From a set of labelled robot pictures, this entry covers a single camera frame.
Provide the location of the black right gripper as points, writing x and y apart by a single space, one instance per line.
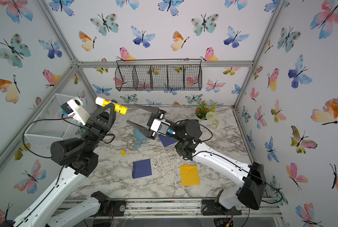
159 114

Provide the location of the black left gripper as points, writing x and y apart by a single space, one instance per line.
97 126

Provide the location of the yellow glue stick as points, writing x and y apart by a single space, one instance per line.
117 108

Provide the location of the yellow envelope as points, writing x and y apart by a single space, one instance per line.
189 175

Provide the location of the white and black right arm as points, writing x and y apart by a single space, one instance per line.
249 178

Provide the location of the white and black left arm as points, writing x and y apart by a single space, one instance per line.
77 160

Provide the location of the dark blue envelope near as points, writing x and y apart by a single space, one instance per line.
142 168

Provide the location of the teal plastic scoop dish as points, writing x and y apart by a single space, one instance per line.
140 138

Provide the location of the artificial flowers in white pot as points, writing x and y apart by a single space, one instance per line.
206 113

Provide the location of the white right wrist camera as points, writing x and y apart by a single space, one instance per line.
162 127

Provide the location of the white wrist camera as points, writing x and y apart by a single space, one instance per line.
162 127
75 108

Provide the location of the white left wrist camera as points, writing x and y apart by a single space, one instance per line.
75 108

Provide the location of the black wire wall basket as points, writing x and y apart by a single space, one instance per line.
159 75

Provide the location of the white mesh wall basket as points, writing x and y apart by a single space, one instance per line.
52 124

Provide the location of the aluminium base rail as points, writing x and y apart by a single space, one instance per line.
187 207

